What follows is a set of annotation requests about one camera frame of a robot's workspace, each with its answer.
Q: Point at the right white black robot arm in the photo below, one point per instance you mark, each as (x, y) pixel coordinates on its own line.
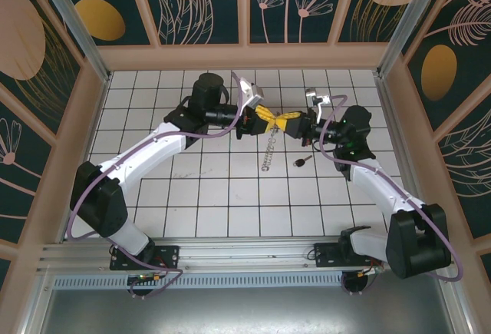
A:
(372, 188)

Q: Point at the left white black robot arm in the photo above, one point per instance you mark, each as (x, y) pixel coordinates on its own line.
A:
(145, 153)

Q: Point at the yellow power connector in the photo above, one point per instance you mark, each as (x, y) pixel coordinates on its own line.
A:
(364, 272)

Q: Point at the grey metal plate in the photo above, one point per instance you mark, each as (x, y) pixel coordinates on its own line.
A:
(245, 311)

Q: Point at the green circuit board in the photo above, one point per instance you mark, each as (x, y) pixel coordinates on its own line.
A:
(144, 277)

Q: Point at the aluminium side rail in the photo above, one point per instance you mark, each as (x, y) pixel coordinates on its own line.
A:
(387, 119)

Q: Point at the aluminium frame post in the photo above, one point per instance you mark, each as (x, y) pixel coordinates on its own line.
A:
(414, 23)
(72, 23)

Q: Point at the aluminium mounting rail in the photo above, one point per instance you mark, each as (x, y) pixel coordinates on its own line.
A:
(245, 253)

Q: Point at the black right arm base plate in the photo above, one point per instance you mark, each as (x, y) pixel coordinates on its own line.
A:
(326, 257)

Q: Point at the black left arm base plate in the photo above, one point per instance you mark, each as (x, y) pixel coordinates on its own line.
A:
(169, 257)

